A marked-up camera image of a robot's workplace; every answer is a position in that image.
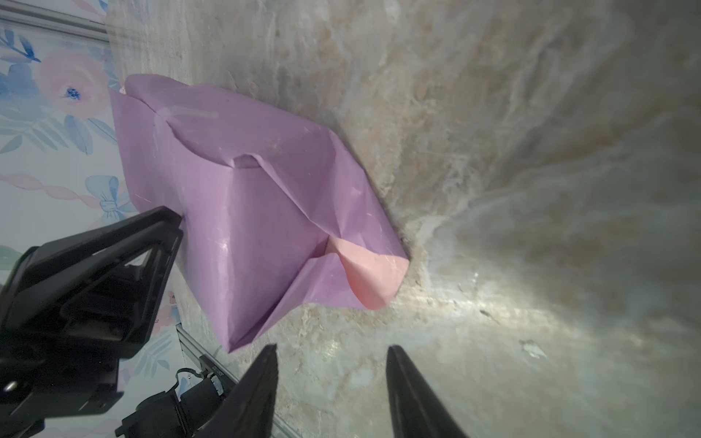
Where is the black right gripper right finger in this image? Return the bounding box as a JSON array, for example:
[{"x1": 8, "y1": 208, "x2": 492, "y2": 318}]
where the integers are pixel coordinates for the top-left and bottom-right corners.
[{"x1": 386, "y1": 345, "x2": 467, "y2": 438}]

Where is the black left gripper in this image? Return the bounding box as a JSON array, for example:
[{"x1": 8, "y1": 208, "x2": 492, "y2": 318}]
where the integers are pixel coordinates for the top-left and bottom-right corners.
[{"x1": 1, "y1": 206, "x2": 184, "y2": 437}]

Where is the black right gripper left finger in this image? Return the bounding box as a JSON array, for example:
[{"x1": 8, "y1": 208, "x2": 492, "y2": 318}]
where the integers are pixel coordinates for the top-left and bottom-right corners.
[{"x1": 195, "y1": 344, "x2": 279, "y2": 438}]

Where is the pink purple wrapping paper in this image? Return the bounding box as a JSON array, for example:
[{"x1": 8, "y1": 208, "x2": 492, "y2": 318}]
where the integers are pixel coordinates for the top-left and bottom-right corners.
[{"x1": 110, "y1": 74, "x2": 410, "y2": 352}]

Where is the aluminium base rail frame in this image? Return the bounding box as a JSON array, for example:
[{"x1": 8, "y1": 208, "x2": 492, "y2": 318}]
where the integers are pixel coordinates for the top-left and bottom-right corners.
[{"x1": 175, "y1": 323, "x2": 302, "y2": 438}]

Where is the aluminium corner post left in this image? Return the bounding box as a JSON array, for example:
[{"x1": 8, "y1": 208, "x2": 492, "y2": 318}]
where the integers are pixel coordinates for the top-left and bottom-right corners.
[{"x1": 1, "y1": 1, "x2": 110, "y2": 44}]

